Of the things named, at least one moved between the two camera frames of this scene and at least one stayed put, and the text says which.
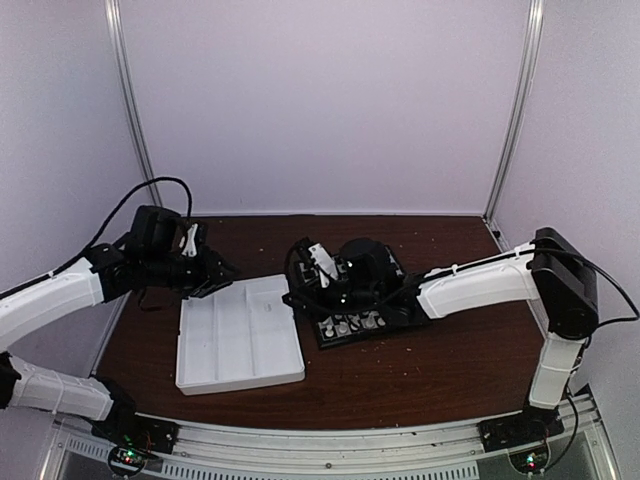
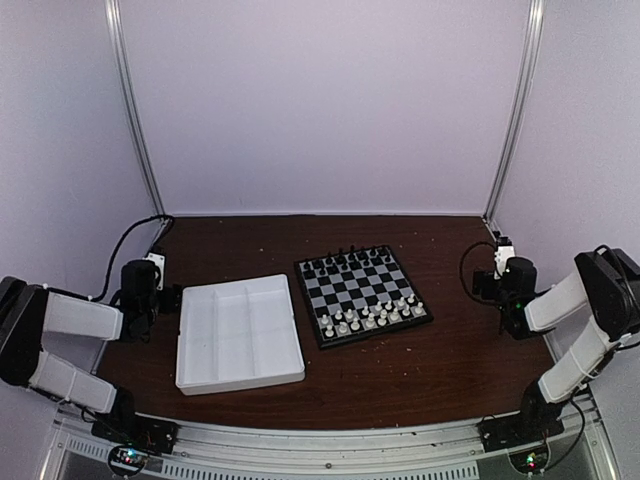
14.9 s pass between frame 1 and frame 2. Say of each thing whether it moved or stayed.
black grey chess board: stayed
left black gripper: moved
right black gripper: moved
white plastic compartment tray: stayed
